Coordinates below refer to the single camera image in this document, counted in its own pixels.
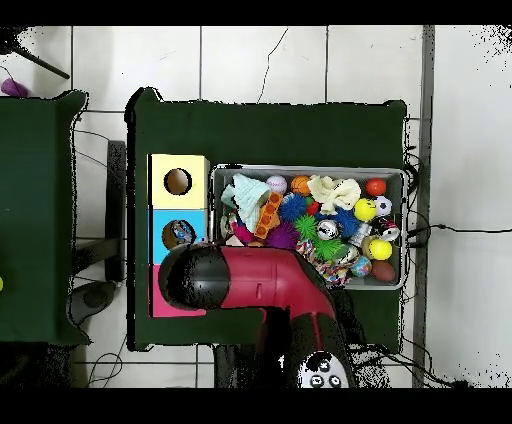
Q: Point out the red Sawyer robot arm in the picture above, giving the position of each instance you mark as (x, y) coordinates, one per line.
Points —
(260, 280)

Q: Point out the wooden box with three holes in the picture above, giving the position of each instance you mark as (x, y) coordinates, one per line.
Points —
(192, 202)

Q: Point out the shallow silver mesh bin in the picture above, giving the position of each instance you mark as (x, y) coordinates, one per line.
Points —
(380, 171)

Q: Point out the orange plastic compartment tray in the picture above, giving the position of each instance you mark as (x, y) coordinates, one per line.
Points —
(268, 215)

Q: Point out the light blue knitted cloth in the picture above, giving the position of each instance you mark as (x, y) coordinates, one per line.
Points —
(248, 196)

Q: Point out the small white baseball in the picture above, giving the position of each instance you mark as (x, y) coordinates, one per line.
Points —
(276, 184)

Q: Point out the small orange basketball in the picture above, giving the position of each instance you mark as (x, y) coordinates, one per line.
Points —
(300, 185)

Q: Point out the dark green table cloth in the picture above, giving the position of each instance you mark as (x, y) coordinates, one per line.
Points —
(36, 220)
(264, 132)

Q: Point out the cream waffle cloth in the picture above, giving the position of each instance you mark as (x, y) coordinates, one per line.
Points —
(336, 194)

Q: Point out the yellow smiley ball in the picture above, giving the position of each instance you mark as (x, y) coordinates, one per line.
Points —
(364, 209)

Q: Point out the plain orange ball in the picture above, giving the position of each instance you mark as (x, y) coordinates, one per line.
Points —
(376, 186)

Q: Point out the small soccer ball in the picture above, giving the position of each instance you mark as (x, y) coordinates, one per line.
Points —
(383, 206)

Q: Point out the small brown football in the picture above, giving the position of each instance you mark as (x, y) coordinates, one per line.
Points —
(382, 270)

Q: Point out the black metal stand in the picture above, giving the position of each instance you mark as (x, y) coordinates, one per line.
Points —
(116, 200)

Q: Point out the dark gray round base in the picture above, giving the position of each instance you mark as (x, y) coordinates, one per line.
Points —
(94, 298)

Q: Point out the black tripod leg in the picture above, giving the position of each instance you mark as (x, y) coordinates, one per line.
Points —
(40, 61)

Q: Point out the purple toy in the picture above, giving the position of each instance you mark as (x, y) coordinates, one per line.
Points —
(14, 88)

